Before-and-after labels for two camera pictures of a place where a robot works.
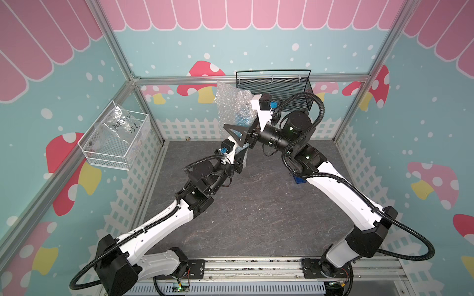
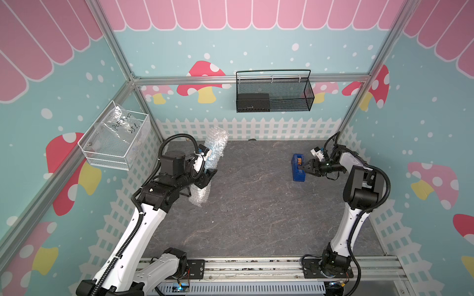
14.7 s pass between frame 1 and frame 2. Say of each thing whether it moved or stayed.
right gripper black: moved
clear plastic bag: stayed
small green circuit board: stayed
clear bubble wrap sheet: moved
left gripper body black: moved
